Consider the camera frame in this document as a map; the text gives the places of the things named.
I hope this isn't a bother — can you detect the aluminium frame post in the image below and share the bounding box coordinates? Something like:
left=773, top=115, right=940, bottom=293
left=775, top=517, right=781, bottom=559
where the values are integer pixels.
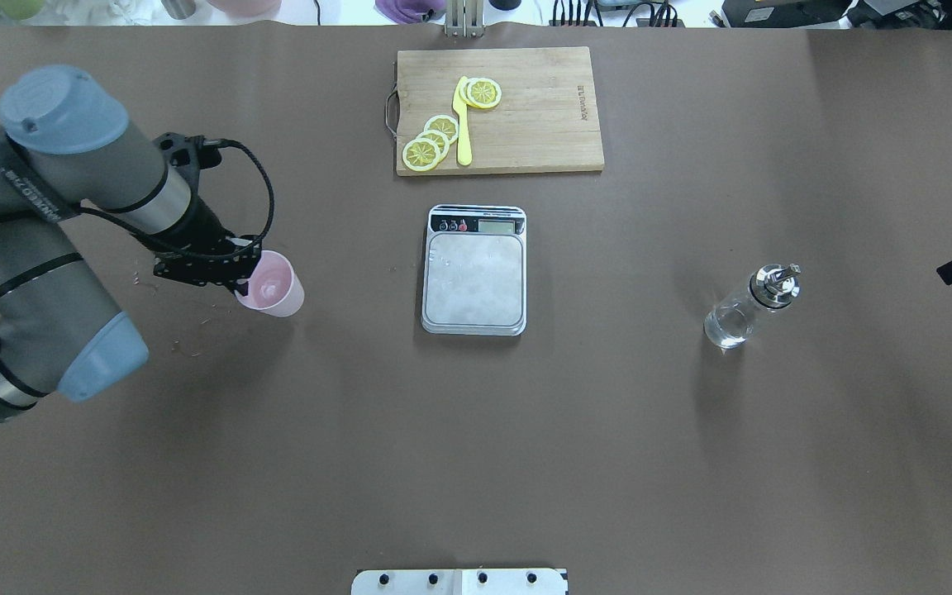
left=445, top=0, right=486, bottom=38

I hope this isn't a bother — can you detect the yellow plastic knife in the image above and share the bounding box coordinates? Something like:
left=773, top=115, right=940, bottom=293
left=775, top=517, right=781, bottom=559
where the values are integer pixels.
left=452, top=76, right=473, bottom=167

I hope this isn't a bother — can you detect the glass sauce bottle metal spout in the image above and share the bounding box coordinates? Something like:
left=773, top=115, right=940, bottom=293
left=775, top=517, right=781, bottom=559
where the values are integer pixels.
left=703, top=264, right=803, bottom=350

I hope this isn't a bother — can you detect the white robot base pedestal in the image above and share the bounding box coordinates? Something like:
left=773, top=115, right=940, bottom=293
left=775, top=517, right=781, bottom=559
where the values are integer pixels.
left=350, top=568, right=569, bottom=594

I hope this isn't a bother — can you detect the purple cloth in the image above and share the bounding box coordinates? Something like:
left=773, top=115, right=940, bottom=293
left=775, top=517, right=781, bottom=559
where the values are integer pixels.
left=374, top=0, right=446, bottom=24

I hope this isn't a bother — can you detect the silver digital kitchen scale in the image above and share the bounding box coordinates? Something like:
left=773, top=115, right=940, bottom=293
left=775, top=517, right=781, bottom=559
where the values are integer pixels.
left=421, top=203, right=528, bottom=336

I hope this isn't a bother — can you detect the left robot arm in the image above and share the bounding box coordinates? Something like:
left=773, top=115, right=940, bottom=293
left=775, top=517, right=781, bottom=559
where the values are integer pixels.
left=0, top=64, right=271, bottom=425

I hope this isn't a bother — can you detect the lemon slice middle of row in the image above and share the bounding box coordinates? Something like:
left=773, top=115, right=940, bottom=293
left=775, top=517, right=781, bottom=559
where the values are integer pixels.
left=415, top=131, right=452, bottom=159

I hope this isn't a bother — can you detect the wooden cutting board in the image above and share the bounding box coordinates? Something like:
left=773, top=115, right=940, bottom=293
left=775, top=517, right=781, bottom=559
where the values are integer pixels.
left=394, top=46, right=605, bottom=176

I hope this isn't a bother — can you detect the pink plastic cup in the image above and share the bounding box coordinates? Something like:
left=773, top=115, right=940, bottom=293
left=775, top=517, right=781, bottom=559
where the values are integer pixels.
left=234, top=251, right=306, bottom=317

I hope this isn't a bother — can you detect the lemon slice near knife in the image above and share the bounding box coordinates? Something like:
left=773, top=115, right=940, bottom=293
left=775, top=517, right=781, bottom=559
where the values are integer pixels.
left=424, top=114, right=459, bottom=144

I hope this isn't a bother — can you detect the lemon slice single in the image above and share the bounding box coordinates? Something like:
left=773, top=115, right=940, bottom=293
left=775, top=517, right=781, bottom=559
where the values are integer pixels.
left=461, top=78, right=502, bottom=110

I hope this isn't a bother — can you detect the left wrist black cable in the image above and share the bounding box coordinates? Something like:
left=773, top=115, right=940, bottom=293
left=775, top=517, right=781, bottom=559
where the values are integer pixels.
left=71, top=139, right=276, bottom=265

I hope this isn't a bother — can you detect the pink bowl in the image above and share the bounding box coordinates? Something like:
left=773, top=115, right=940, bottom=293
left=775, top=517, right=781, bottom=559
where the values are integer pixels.
left=207, top=0, right=281, bottom=18

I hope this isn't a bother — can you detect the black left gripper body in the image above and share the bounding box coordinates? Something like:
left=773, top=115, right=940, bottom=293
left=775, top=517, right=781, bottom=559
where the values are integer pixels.
left=152, top=133, right=264, bottom=290

